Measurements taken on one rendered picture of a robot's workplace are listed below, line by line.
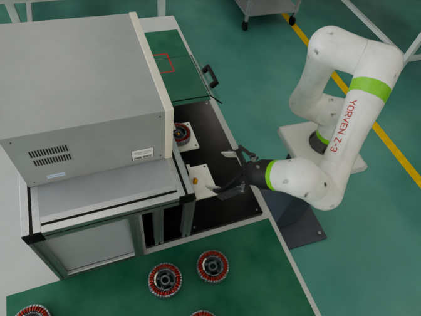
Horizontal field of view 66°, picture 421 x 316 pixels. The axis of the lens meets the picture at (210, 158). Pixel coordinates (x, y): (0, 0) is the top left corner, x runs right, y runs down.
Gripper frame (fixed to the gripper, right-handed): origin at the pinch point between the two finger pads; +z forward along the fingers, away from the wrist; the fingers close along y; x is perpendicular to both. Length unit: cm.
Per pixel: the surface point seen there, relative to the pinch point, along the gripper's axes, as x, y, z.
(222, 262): -15.6, -27.8, -3.2
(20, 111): 61, -18, -3
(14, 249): 36, -53, 40
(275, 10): -84, 224, 129
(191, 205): 9.0, -17.0, -6.5
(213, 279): -13.6, -34.3, -4.4
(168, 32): 15, 81, 79
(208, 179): -9.4, 0.1, 15.3
